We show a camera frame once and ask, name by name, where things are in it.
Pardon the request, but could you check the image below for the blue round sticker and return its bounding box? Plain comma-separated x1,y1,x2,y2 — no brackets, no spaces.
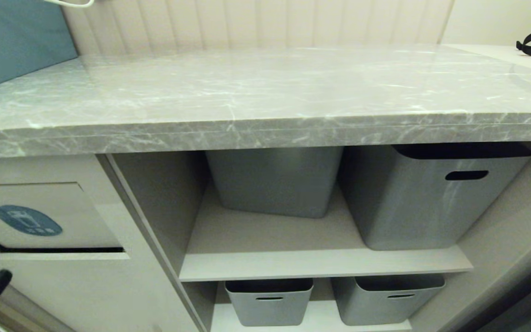
0,205,63,237

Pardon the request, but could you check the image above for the white bag handle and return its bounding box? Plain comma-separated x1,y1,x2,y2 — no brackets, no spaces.
43,0,96,9

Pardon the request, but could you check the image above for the beige counter cabinet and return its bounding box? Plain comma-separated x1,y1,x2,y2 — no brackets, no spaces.
0,141,531,332

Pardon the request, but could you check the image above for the teal paper bag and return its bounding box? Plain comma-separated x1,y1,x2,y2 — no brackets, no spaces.
0,0,80,95

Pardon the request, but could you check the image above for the beige trash bin flap door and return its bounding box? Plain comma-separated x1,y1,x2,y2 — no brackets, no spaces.
0,182,126,254

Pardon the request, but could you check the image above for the grey plastic storage bin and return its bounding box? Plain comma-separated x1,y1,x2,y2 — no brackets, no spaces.
205,147,344,219
224,278,314,327
330,274,446,326
339,143,531,251

